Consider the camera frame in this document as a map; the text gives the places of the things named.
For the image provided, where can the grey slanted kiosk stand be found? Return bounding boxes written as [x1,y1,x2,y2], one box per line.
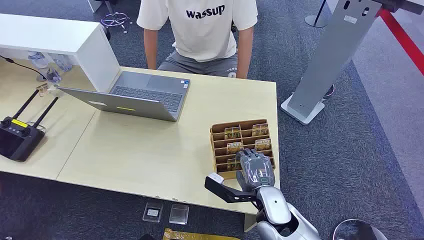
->
[280,0,384,126]

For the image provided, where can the stanchion post with round base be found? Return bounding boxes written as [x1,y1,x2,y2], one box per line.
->
[304,0,329,29]

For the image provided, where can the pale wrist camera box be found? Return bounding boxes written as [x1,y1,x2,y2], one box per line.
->
[207,172,226,185]

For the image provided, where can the wooden slotted card holder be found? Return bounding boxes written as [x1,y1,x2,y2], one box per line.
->
[209,118,277,182]

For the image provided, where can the clear plastic water bottle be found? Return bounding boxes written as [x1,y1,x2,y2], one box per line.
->
[27,50,63,84]
[51,53,74,73]

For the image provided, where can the chrome office chair base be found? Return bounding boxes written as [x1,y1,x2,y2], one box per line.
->
[99,0,133,34]

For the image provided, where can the white desk riser shelf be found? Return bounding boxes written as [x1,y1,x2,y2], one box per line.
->
[0,13,121,93]

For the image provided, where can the empty clear plastic case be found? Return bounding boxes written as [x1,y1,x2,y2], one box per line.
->
[168,203,190,226]

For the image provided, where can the black remote controller with antennas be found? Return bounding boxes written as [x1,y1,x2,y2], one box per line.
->
[0,89,60,163]

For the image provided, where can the red barrier belt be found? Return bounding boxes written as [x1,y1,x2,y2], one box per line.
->
[376,7,424,76]

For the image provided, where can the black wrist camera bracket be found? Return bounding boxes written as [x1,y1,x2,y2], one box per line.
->
[204,177,263,204]

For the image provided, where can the thin black cable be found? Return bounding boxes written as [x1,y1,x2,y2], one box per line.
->
[0,55,48,81]

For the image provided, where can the clear plastic case with insert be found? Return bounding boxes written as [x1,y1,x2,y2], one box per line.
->
[142,201,164,224]

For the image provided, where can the beige desk leg panel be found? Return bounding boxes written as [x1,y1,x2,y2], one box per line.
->
[243,213,259,233]

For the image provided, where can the hotel key card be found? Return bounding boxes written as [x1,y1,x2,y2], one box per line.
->
[224,124,243,140]
[254,138,273,152]
[251,122,270,137]
[226,157,243,172]
[225,141,245,155]

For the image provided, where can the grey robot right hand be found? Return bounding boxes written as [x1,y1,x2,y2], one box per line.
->
[235,148,276,193]

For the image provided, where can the dark barrier post head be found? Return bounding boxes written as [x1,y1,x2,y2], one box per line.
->
[372,0,424,16]

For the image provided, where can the grey open laptop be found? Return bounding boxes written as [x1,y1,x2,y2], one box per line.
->
[56,70,192,123]

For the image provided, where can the cable at kiosk base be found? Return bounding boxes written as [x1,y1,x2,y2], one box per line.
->
[322,83,336,99]

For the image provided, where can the gold foil sheet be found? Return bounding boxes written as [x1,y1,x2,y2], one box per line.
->
[161,227,242,240]

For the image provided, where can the person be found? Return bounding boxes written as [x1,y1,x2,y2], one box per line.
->
[136,0,259,80]

